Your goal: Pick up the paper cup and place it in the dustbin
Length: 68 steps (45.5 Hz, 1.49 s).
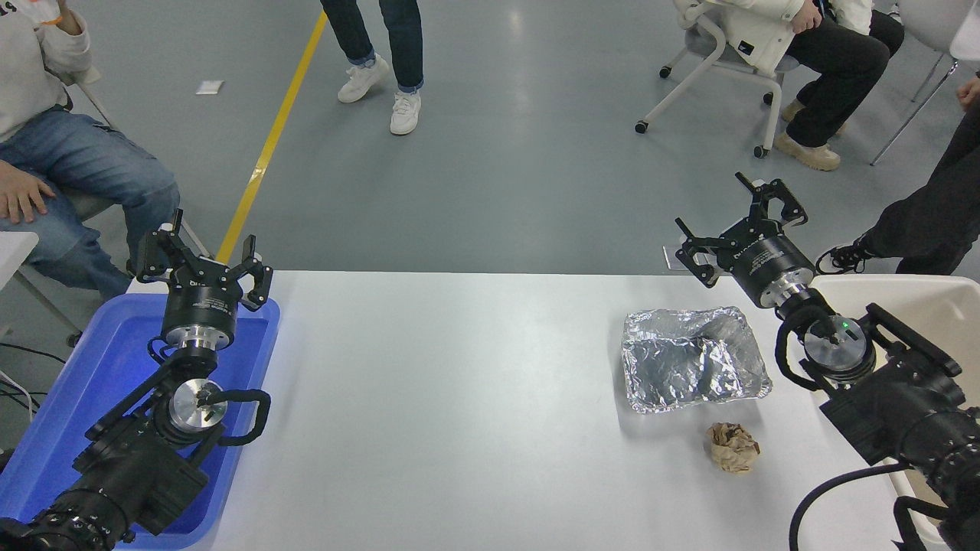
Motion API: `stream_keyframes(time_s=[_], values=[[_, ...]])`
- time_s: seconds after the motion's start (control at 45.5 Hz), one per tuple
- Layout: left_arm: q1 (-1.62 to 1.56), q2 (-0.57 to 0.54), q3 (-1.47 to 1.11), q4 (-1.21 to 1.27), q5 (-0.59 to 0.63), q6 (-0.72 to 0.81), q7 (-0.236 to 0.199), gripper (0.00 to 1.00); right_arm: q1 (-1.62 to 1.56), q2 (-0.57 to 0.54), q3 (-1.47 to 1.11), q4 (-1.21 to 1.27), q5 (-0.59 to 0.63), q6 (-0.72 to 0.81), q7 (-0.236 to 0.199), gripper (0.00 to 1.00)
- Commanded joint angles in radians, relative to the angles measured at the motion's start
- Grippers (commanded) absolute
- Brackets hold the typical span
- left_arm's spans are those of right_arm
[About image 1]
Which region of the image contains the grey folding chair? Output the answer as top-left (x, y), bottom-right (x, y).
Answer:
top-left (15, 65), bottom-right (211, 349)

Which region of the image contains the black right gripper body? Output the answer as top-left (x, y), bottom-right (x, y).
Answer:
top-left (724, 230), bottom-right (817, 308)

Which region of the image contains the black floor cable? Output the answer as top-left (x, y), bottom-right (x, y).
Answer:
top-left (0, 342), bottom-right (68, 365)

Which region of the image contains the small white table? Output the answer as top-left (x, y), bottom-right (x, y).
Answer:
top-left (0, 231), bottom-right (40, 292)

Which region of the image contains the crumpled foil tray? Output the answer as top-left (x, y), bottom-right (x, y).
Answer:
top-left (621, 306), bottom-right (773, 415)

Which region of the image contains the white floor cable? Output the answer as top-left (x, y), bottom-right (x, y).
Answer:
top-left (0, 370), bottom-right (36, 423)

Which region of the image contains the crumpled tan paper ball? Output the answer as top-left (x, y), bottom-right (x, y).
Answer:
top-left (705, 422), bottom-right (761, 474)

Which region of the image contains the large pale bin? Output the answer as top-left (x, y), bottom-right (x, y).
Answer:
top-left (810, 274), bottom-right (980, 551)

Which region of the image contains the white metal-legged chair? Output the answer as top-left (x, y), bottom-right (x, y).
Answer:
top-left (871, 0), bottom-right (980, 167)

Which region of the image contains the white wheeled chair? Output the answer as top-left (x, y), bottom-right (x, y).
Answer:
top-left (634, 0), bottom-right (805, 160)

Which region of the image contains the person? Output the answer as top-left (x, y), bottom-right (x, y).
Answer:
top-left (0, 0), bottom-right (181, 301)
top-left (674, 0), bottom-right (906, 172)
top-left (815, 73), bottom-right (980, 276)
top-left (320, 0), bottom-right (424, 137)

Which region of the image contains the blue plastic tray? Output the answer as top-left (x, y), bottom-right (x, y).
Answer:
top-left (0, 293), bottom-right (282, 550)

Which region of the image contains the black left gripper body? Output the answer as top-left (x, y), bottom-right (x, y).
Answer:
top-left (161, 265), bottom-right (240, 333)

